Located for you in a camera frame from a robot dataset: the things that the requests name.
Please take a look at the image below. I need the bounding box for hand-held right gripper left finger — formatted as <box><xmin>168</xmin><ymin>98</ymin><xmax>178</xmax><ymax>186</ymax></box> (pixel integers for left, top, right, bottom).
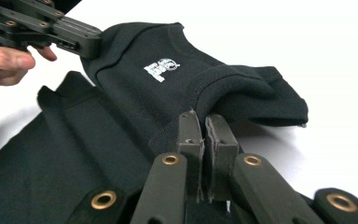
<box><xmin>176</xmin><ymin>108</ymin><xmax>205</xmax><ymax>200</ymax></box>

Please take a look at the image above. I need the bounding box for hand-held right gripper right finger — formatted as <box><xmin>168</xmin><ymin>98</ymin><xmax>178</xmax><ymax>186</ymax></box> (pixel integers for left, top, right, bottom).
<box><xmin>204</xmin><ymin>113</ymin><xmax>240</xmax><ymax>202</ymax></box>

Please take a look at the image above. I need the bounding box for black tank top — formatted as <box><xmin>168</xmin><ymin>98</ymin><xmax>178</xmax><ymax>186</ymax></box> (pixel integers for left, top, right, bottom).
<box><xmin>0</xmin><ymin>21</ymin><xmax>310</xmax><ymax>224</ymax></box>

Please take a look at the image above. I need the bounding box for white board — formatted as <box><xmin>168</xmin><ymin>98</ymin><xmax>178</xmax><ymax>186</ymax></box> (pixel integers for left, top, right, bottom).
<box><xmin>0</xmin><ymin>0</ymin><xmax>358</xmax><ymax>213</ymax></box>

